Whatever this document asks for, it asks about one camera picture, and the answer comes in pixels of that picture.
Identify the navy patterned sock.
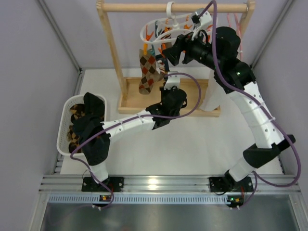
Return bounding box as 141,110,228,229
155,54,169,75

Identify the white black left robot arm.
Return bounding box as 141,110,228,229
79,87,187,183

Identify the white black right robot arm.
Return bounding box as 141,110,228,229
162,26,296,190

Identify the white round clip hanger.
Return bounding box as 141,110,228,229
139,1,215,56

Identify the pink clothes hanger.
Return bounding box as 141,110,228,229
227,13,243,60

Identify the brown striped beige sock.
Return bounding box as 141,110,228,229
161,27,172,50

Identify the brown argyle hanging sock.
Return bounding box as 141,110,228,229
139,48,164,95

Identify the white hanging cloth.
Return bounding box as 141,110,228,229
199,70,228,112

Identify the wooden clothes rack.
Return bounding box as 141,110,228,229
96,0,256,117

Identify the tan black argyle sock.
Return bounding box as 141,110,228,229
70,103,85,122

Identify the yellow black argyle sock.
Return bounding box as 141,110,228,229
67,125,79,153

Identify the white perforated plastic basket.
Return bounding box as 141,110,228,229
56,94,107,156

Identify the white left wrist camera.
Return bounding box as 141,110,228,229
164,72,180,90

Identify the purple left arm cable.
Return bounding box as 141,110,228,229
70,72,202,207

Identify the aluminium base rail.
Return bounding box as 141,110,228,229
38,175,302,205

